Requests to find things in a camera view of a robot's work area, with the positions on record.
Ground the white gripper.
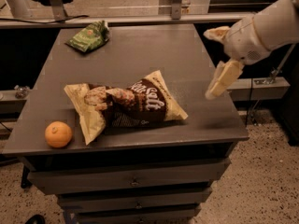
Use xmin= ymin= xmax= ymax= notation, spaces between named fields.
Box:
xmin=204 ymin=15 xmax=270 ymax=100

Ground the brown chip bag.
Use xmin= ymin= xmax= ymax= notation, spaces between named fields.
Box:
xmin=64 ymin=70 xmax=188 ymax=145

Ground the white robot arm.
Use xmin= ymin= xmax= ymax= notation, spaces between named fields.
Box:
xmin=204 ymin=0 xmax=299 ymax=100

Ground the green chip bag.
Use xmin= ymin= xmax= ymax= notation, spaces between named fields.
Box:
xmin=65 ymin=21 xmax=109 ymax=53

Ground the metal railing bar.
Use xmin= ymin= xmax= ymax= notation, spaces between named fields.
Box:
xmin=0 ymin=12 xmax=254 ymax=29

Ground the grey drawer cabinet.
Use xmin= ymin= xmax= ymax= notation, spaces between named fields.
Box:
xmin=4 ymin=25 xmax=248 ymax=224

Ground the middle grey drawer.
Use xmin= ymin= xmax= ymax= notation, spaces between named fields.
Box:
xmin=58 ymin=186 xmax=211 ymax=213

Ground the grey drawer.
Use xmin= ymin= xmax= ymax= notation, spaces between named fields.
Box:
xmin=28 ymin=158 xmax=231 ymax=194
xmin=58 ymin=186 xmax=211 ymax=213
xmin=77 ymin=204 xmax=200 ymax=224

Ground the bottom grey drawer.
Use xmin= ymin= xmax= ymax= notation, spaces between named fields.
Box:
xmin=77 ymin=204 xmax=200 ymax=224

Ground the orange fruit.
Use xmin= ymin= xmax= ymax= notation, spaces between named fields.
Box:
xmin=45 ymin=121 xmax=73 ymax=148

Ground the top grey drawer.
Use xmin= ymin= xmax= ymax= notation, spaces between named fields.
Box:
xmin=28 ymin=158 xmax=231 ymax=194

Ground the small crumpled clear object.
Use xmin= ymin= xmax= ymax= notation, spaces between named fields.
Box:
xmin=14 ymin=85 xmax=30 ymax=99

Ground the black shoe on floor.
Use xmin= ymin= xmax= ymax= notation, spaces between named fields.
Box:
xmin=25 ymin=215 xmax=45 ymax=224

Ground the black cable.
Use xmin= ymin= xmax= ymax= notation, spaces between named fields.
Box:
xmin=0 ymin=14 xmax=90 ymax=25

